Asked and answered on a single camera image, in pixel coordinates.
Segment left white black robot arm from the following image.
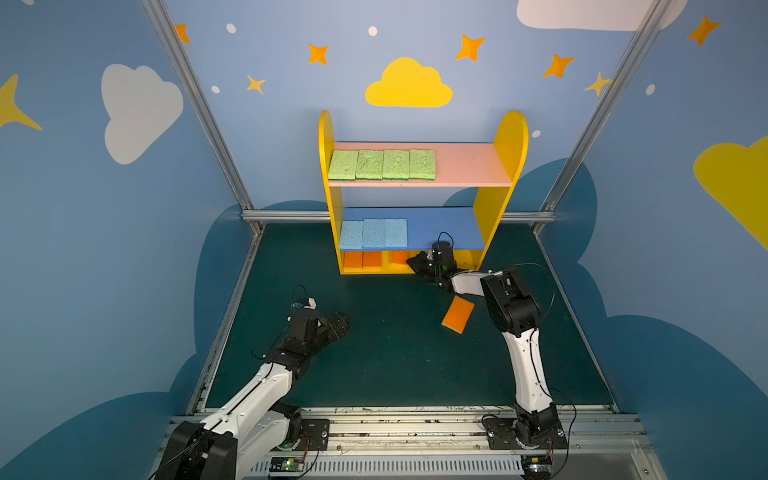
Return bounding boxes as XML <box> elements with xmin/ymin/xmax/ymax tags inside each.
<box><xmin>149</xmin><ymin>305</ymin><xmax>350</xmax><ymax>479</ymax></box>

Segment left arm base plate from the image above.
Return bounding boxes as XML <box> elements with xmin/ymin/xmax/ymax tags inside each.
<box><xmin>274</xmin><ymin>419</ymin><xmax>331</xmax><ymax>452</ymax></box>

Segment green sponge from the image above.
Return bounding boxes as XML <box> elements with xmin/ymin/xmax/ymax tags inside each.
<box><xmin>328</xmin><ymin>150</ymin><xmax>359</xmax><ymax>181</ymax></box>
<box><xmin>409</xmin><ymin>149</ymin><xmax>436</xmax><ymax>181</ymax></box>
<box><xmin>382</xmin><ymin>150</ymin><xmax>410</xmax><ymax>180</ymax></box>
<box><xmin>355</xmin><ymin>150</ymin><xmax>384</xmax><ymax>180</ymax></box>

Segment left controller board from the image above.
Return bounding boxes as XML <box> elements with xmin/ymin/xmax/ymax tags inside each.
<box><xmin>268</xmin><ymin>456</ymin><xmax>307</xmax><ymax>476</ymax></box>

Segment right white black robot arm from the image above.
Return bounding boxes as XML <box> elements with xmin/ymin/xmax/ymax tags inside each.
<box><xmin>406</xmin><ymin>241</ymin><xmax>565</xmax><ymax>448</ymax></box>

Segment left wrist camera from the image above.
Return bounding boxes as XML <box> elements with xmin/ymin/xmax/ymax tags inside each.
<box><xmin>291</xmin><ymin>297</ymin><xmax>317</xmax><ymax>310</ymax></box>

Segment blue sponge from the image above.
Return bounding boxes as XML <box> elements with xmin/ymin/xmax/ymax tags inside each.
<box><xmin>339</xmin><ymin>220</ymin><xmax>364</xmax><ymax>251</ymax></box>
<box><xmin>385</xmin><ymin>219</ymin><xmax>408</xmax><ymax>249</ymax></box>
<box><xmin>362</xmin><ymin>218</ymin><xmax>386</xmax><ymax>250</ymax></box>

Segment yellow shelf pink blue boards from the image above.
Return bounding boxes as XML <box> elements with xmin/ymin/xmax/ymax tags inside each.
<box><xmin>318</xmin><ymin>111</ymin><xmax>529</xmax><ymax>275</ymax></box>

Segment controller board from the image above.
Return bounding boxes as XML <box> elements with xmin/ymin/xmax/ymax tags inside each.
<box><xmin>268</xmin><ymin>456</ymin><xmax>307</xmax><ymax>476</ymax></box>
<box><xmin>521</xmin><ymin>456</ymin><xmax>553</xmax><ymax>480</ymax></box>

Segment right controller board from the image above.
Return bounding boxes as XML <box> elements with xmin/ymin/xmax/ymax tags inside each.
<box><xmin>521</xmin><ymin>456</ymin><xmax>553</xmax><ymax>480</ymax></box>

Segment aluminium rail base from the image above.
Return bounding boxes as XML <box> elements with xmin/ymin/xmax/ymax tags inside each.
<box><xmin>247</xmin><ymin>405</ymin><xmax>666</xmax><ymax>479</ymax></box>

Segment orange sponge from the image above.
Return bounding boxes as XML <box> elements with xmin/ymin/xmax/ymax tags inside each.
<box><xmin>363</xmin><ymin>251</ymin><xmax>383</xmax><ymax>270</ymax></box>
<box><xmin>391</xmin><ymin>251</ymin><xmax>410</xmax><ymax>265</ymax></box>
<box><xmin>441</xmin><ymin>295</ymin><xmax>475</xmax><ymax>334</ymax></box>
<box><xmin>343</xmin><ymin>251</ymin><xmax>363</xmax><ymax>271</ymax></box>

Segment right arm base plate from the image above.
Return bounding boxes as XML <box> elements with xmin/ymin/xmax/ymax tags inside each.
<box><xmin>480</xmin><ymin>415</ymin><xmax>569</xmax><ymax>450</ymax></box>

